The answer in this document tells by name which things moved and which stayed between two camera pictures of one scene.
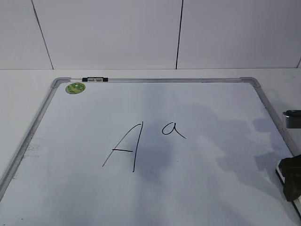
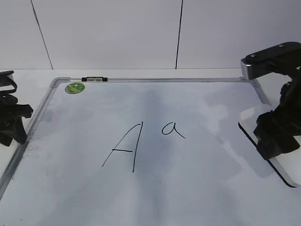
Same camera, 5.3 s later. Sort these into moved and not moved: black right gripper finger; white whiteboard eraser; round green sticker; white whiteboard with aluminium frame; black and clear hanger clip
Moved: black right gripper finger; white whiteboard eraser
Not moved: white whiteboard with aluminium frame; round green sticker; black and clear hanger clip
